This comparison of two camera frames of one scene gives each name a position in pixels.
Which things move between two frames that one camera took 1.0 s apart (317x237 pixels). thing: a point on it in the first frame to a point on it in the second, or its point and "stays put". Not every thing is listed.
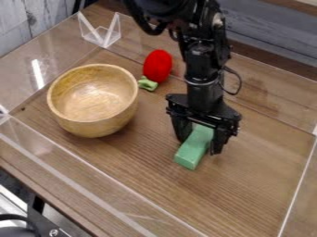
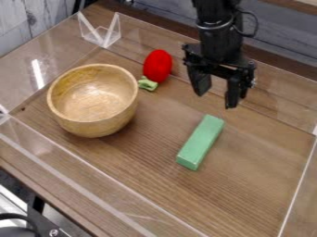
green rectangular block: x=196 y=146 stays put
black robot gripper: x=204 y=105 to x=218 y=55
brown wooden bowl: x=93 y=99 stays put
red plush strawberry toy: x=157 y=68 stays put
